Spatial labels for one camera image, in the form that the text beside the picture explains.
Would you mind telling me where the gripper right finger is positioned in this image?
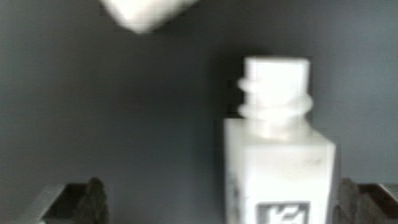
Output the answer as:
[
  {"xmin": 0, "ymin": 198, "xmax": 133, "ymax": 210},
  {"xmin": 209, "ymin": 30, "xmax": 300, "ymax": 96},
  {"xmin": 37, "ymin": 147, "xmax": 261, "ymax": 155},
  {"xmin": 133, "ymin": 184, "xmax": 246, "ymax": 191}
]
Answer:
[{"xmin": 333, "ymin": 178, "xmax": 398, "ymax": 224}]

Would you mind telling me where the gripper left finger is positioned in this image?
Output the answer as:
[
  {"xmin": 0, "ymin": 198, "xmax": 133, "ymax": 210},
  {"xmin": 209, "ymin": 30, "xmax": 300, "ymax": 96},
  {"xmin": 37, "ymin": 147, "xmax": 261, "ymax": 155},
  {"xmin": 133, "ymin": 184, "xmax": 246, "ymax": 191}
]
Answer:
[{"xmin": 15, "ymin": 177, "xmax": 110, "ymax": 224}]

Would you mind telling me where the white leg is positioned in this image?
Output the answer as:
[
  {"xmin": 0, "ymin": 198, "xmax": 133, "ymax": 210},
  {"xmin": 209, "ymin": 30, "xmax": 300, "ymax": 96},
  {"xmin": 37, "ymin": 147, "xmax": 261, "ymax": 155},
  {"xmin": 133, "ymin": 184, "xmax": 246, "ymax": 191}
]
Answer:
[
  {"xmin": 223, "ymin": 119, "xmax": 335, "ymax": 224},
  {"xmin": 237, "ymin": 56, "xmax": 312, "ymax": 140}
]

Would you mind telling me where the white tag card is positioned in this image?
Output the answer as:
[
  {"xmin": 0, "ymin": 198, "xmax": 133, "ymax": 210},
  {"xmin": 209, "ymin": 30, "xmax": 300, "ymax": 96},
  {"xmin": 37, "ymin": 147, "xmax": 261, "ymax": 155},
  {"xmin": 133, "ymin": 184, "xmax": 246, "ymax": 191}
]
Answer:
[{"xmin": 97, "ymin": 0, "xmax": 198, "ymax": 35}]

